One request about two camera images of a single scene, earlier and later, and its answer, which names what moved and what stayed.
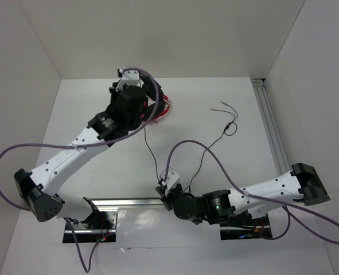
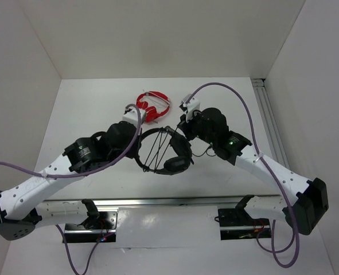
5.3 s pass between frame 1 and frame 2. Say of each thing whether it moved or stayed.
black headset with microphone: moved
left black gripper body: moved
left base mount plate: stayed
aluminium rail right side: stayed
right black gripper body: moved
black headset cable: moved
